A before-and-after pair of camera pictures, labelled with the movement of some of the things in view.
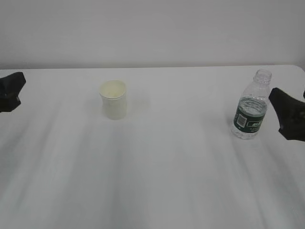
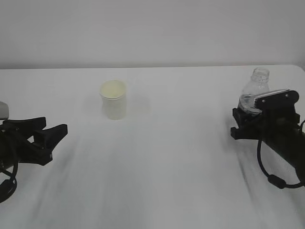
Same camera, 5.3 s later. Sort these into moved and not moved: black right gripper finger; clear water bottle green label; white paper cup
Moved: black right gripper finger
Not moved: clear water bottle green label; white paper cup
